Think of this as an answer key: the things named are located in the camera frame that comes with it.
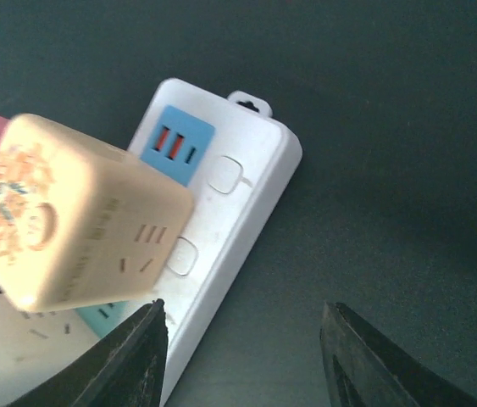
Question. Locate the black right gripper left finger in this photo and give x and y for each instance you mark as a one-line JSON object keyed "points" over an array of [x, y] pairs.
{"points": [[126, 368]]}

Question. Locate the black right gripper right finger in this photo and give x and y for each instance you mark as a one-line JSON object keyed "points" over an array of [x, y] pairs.
{"points": [[363, 367]]}

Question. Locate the beige dragon cube socket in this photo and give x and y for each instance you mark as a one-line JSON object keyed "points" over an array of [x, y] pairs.
{"points": [[81, 221]]}

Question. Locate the white power strip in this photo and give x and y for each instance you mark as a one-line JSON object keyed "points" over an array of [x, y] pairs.
{"points": [[237, 160]]}

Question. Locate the white tiger cube socket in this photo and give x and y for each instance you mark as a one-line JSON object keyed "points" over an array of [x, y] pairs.
{"points": [[35, 347]]}

